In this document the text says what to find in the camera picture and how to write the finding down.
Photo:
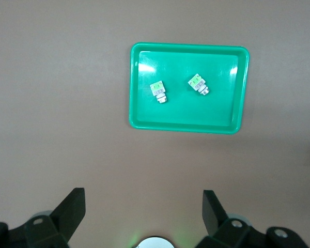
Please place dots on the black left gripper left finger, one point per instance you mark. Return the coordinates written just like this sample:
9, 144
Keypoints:
69, 214

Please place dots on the green plastic tray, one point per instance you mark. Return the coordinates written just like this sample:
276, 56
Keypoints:
186, 111

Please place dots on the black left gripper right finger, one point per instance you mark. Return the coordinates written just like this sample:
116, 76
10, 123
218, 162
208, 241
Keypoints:
214, 217

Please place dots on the green push button switch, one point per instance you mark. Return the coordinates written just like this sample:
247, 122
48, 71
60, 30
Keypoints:
199, 84
158, 91

